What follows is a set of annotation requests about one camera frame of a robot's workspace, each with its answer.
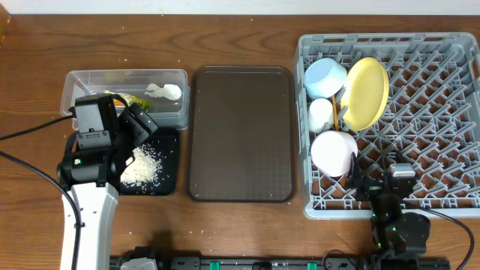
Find black plastic waste bin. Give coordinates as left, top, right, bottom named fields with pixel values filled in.
left=119, top=127, right=179, bottom=196

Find clear plastic waste bin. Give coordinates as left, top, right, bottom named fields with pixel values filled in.
left=60, top=69, right=190, bottom=130

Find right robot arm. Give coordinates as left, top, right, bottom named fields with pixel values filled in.
left=346, top=152, right=431, bottom=269

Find grey plastic dishwasher rack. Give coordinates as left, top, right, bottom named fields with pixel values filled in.
left=293, top=32, right=479, bottom=220

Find green orange snack wrapper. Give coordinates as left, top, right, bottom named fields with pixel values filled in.
left=113, top=93, right=150, bottom=110

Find dark brown serving tray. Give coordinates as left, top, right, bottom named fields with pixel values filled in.
left=185, top=66, right=297, bottom=203

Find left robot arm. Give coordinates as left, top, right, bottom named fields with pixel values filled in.
left=57, top=94, right=158, bottom=269

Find white tissue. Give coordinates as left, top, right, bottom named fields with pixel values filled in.
left=145, top=83, right=182, bottom=101

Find pile of white rice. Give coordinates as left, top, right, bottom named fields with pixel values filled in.
left=121, top=143, right=173, bottom=191

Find pink small plate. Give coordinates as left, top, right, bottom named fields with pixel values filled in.
left=310, top=130, right=358, bottom=177

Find white paper cup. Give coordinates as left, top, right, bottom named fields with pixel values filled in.
left=308, top=98, right=334, bottom=133

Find yellow plastic plate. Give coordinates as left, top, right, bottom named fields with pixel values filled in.
left=340, top=57, right=389, bottom=131

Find light blue bowl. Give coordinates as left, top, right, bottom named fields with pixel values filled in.
left=304, top=58, right=347, bottom=99

